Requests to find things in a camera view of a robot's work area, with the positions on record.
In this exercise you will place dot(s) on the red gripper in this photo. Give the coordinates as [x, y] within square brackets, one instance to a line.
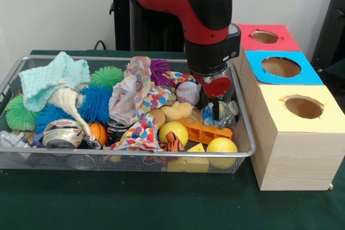
[218, 87]

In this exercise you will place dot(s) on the crushed clear plastic bottle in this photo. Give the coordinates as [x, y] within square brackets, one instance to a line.
[229, 111]

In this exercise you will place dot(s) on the polka dot cloth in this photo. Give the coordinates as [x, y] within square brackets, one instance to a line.
[140, 135]
[134, 92]

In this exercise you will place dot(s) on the mint green muslin cloth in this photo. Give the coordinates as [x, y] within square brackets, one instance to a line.
[48, 79]

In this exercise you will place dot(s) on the wooden three-hole box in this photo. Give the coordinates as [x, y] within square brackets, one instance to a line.
[296, 154]

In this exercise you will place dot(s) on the white baseball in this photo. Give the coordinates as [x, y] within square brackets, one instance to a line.
[187, 92]

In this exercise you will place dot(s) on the orange block toy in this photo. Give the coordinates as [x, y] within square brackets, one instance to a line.
[210, 133]

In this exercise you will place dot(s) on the yellow ball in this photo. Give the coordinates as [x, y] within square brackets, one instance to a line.
[175, 130]
[222, 149]

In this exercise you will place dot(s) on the blue spiky ball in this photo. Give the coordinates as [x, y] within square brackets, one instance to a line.
[97, 104]

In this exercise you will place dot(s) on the dark green table cloth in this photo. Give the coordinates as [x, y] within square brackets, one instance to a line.
[134, 203]
[337, 69]

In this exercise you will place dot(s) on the cream muslin cloth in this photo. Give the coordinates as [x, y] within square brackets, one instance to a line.
[67, 100]

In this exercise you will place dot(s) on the black upright stand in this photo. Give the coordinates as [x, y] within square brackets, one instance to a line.
[331, 25]

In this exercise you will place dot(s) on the crushed cream can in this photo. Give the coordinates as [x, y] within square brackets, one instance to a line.
[62, 134]

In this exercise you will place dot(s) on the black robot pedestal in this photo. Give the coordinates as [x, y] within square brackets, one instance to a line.
[151, 30]

